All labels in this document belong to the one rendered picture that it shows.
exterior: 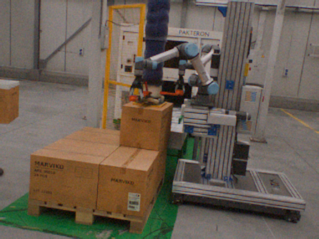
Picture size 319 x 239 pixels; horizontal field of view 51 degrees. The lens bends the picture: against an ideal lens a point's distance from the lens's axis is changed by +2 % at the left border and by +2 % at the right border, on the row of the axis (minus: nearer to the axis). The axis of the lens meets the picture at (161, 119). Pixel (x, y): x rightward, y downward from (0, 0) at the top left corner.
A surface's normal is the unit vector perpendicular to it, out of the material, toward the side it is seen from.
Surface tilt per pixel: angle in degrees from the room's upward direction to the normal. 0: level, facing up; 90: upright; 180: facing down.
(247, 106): 90
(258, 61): 90
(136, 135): 90
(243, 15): 90
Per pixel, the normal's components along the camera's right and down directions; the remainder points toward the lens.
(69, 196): -0.16, 0.17
